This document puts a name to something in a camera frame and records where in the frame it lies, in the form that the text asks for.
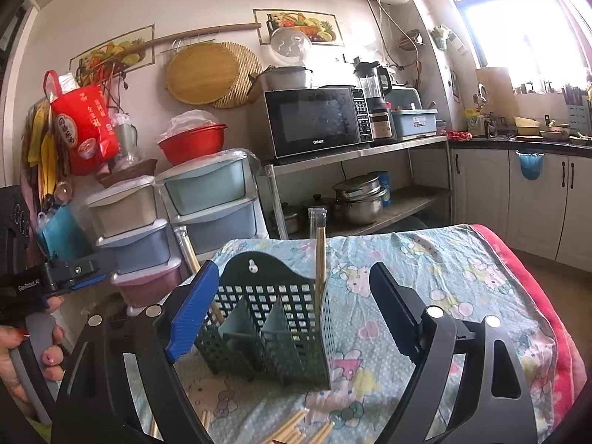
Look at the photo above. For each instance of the left hand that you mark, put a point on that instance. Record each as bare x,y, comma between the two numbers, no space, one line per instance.
34,316

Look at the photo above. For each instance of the blue hanging pouch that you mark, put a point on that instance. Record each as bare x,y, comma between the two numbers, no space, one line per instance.
530,164

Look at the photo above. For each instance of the metal shelf rack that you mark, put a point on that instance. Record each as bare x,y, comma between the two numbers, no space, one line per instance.
416,174

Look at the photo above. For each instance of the bamboo chopstick pair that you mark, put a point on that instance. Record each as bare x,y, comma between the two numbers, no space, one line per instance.
281,434
322,433

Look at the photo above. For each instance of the fruit picture left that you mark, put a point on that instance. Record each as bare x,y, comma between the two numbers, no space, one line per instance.
106,60

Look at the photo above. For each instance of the pink red blanket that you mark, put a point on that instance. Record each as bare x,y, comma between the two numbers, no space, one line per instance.
570,373

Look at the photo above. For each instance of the stacked steel pots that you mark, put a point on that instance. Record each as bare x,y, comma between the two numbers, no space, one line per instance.
359,199

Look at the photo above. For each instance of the round bamboo board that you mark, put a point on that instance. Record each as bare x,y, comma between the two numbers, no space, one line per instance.
201,73

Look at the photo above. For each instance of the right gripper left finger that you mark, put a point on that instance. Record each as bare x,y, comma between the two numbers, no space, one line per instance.
94,403

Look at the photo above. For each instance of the long wooden stick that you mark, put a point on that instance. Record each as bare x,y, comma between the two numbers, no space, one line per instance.
211,30

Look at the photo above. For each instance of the cartoon print table cloth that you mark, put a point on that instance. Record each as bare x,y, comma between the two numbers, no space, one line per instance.
465,270

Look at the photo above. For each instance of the black microwave oven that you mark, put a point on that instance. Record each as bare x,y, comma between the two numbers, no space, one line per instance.
293,123

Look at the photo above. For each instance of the fruit picture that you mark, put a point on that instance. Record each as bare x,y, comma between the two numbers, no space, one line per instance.
106,60
320,28

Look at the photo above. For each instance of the woven round mat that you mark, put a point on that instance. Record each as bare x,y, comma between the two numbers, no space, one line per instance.
249,64

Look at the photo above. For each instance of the white kitchen cabinets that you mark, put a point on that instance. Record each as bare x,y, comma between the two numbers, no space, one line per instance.
549,218

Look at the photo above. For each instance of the red shopping bag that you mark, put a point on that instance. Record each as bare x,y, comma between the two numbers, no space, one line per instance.
82,120

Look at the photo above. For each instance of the green plastic utensil basket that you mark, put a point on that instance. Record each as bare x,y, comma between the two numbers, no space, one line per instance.
275,326

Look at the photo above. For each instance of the blue plastic box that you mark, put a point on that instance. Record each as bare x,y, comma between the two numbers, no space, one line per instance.
414,122

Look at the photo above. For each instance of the red plastic basin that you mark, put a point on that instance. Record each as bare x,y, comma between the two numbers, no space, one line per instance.
194,143

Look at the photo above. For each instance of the fruit picture right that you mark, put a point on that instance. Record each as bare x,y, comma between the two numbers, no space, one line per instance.
320,28

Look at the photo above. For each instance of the blue drawer tower right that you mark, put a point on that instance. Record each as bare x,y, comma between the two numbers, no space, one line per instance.
215,198

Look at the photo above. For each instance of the pastel drawer tower left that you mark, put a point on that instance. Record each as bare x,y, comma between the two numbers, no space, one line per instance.
128,220

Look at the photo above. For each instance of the black blender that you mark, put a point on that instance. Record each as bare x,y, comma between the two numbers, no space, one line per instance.
375,83

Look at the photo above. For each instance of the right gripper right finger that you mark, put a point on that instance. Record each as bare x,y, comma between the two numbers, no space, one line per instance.
493,403

